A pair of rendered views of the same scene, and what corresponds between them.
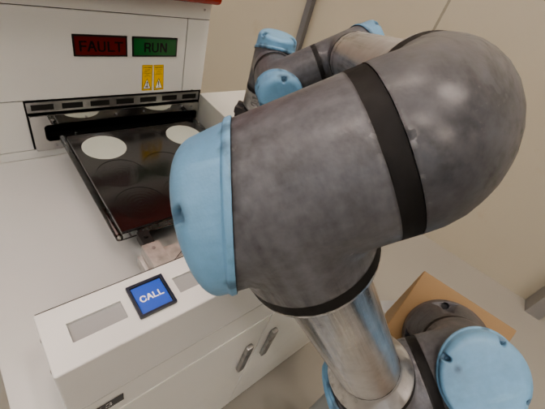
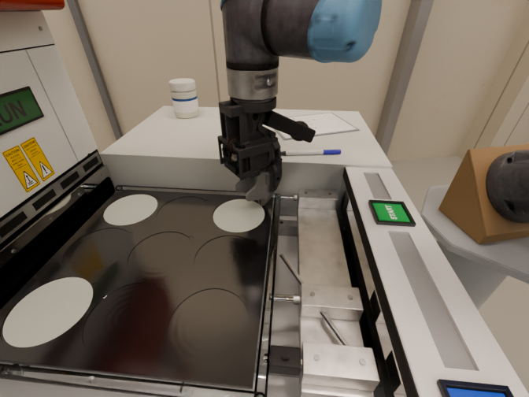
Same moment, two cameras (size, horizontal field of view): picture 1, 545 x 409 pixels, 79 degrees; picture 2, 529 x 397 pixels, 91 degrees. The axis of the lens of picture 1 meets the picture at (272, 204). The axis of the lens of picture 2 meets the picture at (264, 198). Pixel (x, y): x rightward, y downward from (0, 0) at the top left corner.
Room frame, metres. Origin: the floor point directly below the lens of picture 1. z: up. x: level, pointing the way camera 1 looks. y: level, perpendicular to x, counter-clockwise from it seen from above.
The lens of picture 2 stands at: (0.30, 0.30, 1.22)
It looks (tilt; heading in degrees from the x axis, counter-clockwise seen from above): 36 degrees down; 327
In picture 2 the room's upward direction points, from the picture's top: straight up
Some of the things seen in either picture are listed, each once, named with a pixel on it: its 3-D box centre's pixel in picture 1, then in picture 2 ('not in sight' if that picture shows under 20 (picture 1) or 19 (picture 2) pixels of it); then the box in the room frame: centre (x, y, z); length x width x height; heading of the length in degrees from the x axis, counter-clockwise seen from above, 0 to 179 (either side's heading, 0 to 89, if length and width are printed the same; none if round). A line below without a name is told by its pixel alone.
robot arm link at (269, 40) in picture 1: (272, 63); (253, 19); (0.66, 0.09, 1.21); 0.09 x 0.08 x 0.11; 19
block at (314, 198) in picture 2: not in sight; (316, 198); (0.62, -0.03, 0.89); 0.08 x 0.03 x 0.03; 52
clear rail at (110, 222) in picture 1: (87, 182); (95, 381); (0.50, 0.40, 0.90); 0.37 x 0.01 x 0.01; 52
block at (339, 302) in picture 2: not in sight; (329, 301); (0.43, 0.12, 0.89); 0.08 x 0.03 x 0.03; 52
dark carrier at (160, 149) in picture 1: (165, 164); (161, 254); (0.64, 0.29, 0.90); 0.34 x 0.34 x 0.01; 52
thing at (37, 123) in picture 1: (126, 122); (35, 253); (0.76, 0.46, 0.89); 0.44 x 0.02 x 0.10; 142
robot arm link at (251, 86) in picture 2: (261, 101); (253, 83); (0.66, 0.09, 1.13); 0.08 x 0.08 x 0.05
